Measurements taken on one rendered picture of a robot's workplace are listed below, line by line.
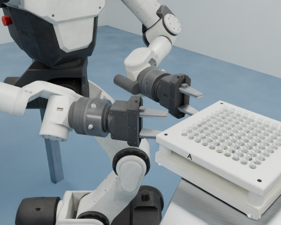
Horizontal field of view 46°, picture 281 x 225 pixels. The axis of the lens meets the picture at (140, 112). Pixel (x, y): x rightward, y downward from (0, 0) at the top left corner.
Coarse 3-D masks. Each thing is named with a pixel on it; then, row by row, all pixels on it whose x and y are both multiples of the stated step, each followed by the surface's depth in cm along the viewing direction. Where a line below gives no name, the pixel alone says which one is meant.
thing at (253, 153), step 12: (216, 120) 75; (228, 120) 74; (240, 120) 75; (204, 132) 69; (228, 132) 70; (240, 132) 70; (252, 132) 69; (264, 132) 69; (276, 132) 69; (216, 144) 66; (228, 144) 66; (240, 144) 65; (252, 144) 65; (264, 144) 66; (240, 156) 63; (252, 156) 62
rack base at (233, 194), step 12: (156, 156) 72; (168, 156) 71; (180, 156) 71; (168, 168) 71; (180, 168) 68; (192, 168) 67; (204, 168) 67; (192, 180) 66; (204, 180) 64; (216, 180) 64; (228, 180) 64; (216, 192) 63; (228, 192) 61; (240, 192) 61; (276, 192) 61; (240, 204) 59; (264, 204) 58
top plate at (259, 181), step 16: (208, 112) 79; (224, 112) 79; (176, 128) 72; (160, 144) 70; (176, 144) 67; (192, 144) 67; (192, 160) 65; (208, 160) 62; (224, 160) 62; (240, 160) 62; (272, 160) 62; (224, 176) 60; (240, 176) 58; (256, 176) 58; (272, 176) 58; (256, 192) 56
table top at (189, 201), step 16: (176, 192) 65; (192, 192) 65; (208, 192) 65; (176, 208) 61; (192, 208) 61; (208, 208) 61; (224, 208) 61; (272, 208) 61; (160, 224) 57; (176, 224) 57; (192, 224) 57; (208, 224) 57; (224, 224) 57; (240, 224) 57; (256, 224) 57; (272, 224) 57
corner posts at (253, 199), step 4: (160, 148) 71; (164, 148) 70; (160, 152) 71; (164, 152) 71; (168, 152) 71; (248, 192) 58; (248, 196) 58; (252, 196) 57; (256, 196) 57; (248, 200) 58; (252, 200) 57; (256, 200) 57; (260, 200) 57; (252, 204) 58; (256, 204) 57; (260, 204) 58
